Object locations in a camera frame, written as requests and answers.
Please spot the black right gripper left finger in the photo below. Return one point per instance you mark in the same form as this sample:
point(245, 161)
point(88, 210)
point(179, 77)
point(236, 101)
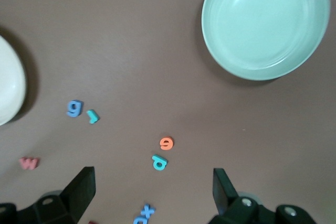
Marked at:
point(81, 192)

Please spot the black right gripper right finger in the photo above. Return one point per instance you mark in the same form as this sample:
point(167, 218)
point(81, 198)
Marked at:
point(223, 195)

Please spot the teal foam letter d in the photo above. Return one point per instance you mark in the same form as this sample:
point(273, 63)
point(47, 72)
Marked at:
point(160, 158)

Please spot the teal foam letter r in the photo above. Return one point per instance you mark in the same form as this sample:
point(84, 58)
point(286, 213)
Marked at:
point(93, 117)

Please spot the orange foam letter e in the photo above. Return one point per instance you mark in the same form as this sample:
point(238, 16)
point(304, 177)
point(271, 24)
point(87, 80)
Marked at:
point(161, 143)

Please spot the blue foam letter D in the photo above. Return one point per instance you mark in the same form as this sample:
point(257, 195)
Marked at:
point(135, 220)

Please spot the pink foam letter w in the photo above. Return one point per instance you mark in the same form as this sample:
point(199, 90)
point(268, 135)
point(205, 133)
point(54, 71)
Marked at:
point(27, 165)

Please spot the blue foam letter x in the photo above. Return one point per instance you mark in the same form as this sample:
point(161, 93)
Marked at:
point(147, 211)

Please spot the blue foam letter g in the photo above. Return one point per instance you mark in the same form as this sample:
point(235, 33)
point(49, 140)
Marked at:
point(79, 107)

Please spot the beige plate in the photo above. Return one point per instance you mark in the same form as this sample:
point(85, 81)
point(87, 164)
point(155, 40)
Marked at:
point(10, 82)

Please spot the brown table cover mat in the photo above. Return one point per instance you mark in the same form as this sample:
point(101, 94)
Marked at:
point(131, 51)

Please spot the pale green plate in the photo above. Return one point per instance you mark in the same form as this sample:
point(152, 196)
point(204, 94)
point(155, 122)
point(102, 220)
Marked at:
point(262, 24)

